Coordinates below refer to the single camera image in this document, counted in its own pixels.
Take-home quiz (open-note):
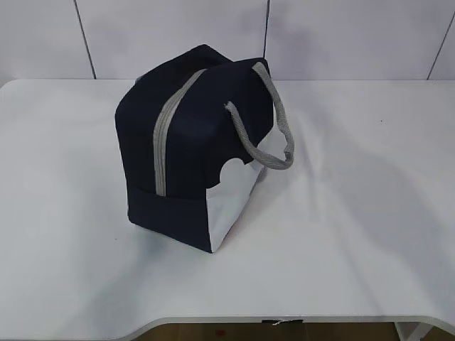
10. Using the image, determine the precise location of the white table leg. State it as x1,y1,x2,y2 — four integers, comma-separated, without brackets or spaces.
394,322,433,341

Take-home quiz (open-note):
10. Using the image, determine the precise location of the navy blue lunch bag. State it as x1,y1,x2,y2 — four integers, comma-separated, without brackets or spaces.
114,45,294,253

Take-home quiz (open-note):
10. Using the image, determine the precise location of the black tape on table edge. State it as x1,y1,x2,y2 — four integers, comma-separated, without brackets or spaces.
261,319,304,326

